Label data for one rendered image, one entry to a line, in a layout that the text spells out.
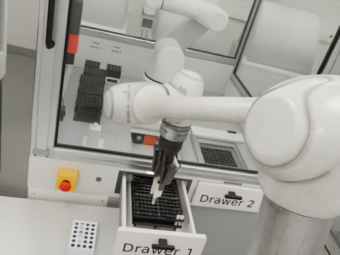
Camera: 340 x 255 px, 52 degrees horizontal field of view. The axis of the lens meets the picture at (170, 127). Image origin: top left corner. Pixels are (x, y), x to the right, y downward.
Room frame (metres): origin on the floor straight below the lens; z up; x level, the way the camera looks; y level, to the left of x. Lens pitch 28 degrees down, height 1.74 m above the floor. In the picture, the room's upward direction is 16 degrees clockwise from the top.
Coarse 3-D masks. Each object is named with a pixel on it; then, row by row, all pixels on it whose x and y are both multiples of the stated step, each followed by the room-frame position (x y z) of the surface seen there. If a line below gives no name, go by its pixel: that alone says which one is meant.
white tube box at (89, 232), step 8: (80, 224) 0.89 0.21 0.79; (88, 224) 0.90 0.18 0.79; (96, 224) 0.91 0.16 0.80; (72, 232) 0.84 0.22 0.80; (80, 232) 0.86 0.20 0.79; (88, 232) 0.86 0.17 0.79; (72, 240) 0.82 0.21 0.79; (88, 240) 0.83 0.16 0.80; (72, 248) 0.78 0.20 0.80; (80, 248) 0.79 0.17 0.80; (88, 248) 0.80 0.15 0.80
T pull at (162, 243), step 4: (160, 240) 0.81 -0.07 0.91; (164, 240) 0.81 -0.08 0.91; (152, 244) 0.78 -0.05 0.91; (156, 244) 0.78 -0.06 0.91; (160, 244) 0.79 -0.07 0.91; (164, 244) 0.80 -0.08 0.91; (152, 248) 0.77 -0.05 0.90; (156, 248) 0.78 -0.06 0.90; (160, 248) 0.78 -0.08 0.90; (164, 248) 0.78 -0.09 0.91; (168, 248) 0.79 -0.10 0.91; (172, 248) 0.79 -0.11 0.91
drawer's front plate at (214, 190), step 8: (200, 184) 1.13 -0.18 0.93; (208, 184) 1.14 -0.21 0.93; (216, 184) 1.16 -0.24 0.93; (224, 184) 1.17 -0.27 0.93; (200, 192) 1.13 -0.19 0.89; (208, 192) 1.14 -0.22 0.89; (216, 192) 1.15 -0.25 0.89; (224, 192) 1.16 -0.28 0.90; (240, 192) 1.18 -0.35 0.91; (248, 192) 1.18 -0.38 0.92; (256, 192) 1.19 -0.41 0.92; (192, 200) 1.13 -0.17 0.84; (208, 200) 1.15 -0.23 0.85; (224, 200) 1.16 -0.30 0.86; (232, 200) 1.17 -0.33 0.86; (240, 200) 1.18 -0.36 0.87; (248, 200) 1.19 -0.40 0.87; (256, 200) 1.20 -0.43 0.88; (232, 208) 1.17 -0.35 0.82; (240, 208) 1.18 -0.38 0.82; (248, 208) 1.19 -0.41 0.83; (256, 208) 1.20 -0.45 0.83
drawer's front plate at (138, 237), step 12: (120, 228) 0.79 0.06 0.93; (132, 228) 0.81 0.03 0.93; (120, 240) 0.79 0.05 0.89; (132, 240) 0.79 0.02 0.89; (144, 240) 0.80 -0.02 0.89; (156, 240) 0.81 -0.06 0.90; (168, 240) 0.82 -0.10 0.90; (180, 240) 0.83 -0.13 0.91; (192, 240) 0.84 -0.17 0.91; (204, 240) 0.85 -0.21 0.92; (120, 252) 0.79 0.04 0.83; (132, 252) 0.80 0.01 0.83; (156, 252) 0.82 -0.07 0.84; (168, 252) 0.83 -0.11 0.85; (180, 252) 0.84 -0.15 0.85; (192, 252) 0.85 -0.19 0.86
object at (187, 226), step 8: (128, 176) 1.13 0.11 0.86; (120, 184) 1.08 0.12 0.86; (128, 184) 1.12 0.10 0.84; (168, 184) 1.18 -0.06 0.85; (184, 184) 1.14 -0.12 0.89; (120, 192) 1.03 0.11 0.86; (128, 192) 1.07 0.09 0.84; (184, 192) 1.09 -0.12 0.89; (120, 200) 0.98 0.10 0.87; (128, 200) 1.03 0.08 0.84; (184, 200) 1.06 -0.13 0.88; (120, 208) 0.94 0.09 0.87; (128, 208) 0.99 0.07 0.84; (184, 208) 1.04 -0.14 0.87; (120, 216) 0.90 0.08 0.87; (128, 216) 0.95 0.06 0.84; (184, 216) 1.01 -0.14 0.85; (120, 224) 0.86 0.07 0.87; (128, 224) 0.91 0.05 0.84; (184, 224) 0.99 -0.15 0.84; (192, 224) 0.94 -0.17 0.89; (184, 232) 0.95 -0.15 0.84; (192, 232) 0.90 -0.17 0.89
